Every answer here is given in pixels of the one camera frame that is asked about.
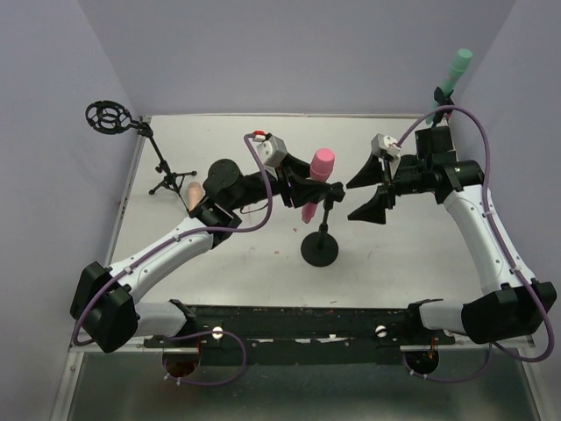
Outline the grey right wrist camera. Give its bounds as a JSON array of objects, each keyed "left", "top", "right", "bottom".
[{"left": 371, "top": 133, "right": 401, "bottom": 161}]

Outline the aluminium extrusion rail frame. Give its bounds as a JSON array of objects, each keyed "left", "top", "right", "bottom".
[{"left": 53, "top": 116, "right": 548, "bottom": 420}]

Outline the black tripod shock-mount stand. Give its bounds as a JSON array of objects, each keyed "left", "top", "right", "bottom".
[{"left": 82, "top": 99, "right": 198, "bottom": 196}]

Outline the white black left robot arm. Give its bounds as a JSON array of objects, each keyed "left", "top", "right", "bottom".
[{"left": 70, "top": 148, "right": 343, "bottom": 353}]

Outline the beige toy microphone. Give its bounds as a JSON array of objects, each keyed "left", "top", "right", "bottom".
[{"left": 187, "top": 182, "right": 204, "bottom": 211}]

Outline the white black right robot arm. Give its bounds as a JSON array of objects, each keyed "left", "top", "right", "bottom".
[{"left": 347, "top": 126, "right": 557, "bottom": 344}]

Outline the mint green toy microphone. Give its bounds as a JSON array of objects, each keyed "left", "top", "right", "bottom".
[{"left": 437, "top": 48, "right": 473, "bottom": 98}]

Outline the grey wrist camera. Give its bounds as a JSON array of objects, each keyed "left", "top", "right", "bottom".
[
  {"left": 254, "top": 133, "right": 288, "bottom": 168},
  {"left": 371, "top": 133, "right": 401, "bottom": 161}
]

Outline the black round-base clip mic stand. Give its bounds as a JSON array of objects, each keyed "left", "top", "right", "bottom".
[{"left": 432, "top": 87, "right": 454, "bottom": 127}]

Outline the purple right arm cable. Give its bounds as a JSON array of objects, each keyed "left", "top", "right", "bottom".
[{"left": 396, "top": 104, "right": 554, "bottom": 382}]

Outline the black round-base clamp stand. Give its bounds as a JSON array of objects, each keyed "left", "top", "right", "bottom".
[{"left": 301, "top": 182, "right": 345, "bottom": 268}]

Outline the pink toy microphone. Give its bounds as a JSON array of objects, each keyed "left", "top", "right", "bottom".
[{"left": 302, "top": 148, "right": 335, "bottom": 224}]

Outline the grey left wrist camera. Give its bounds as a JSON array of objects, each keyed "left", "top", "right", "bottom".
[{"left": 254, "top": 133, "right": 288, "bottom": 168}]

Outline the black robot base mounting bar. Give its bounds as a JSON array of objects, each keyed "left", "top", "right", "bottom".
[{"left": 143, "top": 304, "right": 455, "bottom": 367}]

